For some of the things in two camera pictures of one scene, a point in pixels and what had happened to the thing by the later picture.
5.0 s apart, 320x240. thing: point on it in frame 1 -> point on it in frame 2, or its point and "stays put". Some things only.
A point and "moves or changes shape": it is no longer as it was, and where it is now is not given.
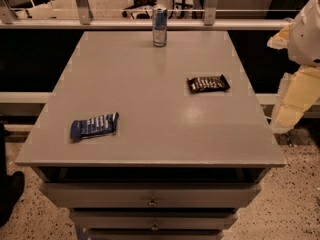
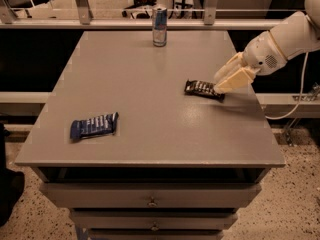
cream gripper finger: [299, 89] -> [238, 79]
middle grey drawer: [152, 220] stays put
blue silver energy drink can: [159, 25] stays put
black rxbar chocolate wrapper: [204, 84] moves or changes shape
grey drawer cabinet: [144, 142] stays put
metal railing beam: [171, 24] stays put
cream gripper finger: [280, 39] -> [234, 64]
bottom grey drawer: [156, 234] stays put
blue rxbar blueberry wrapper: [97, 125] stays put
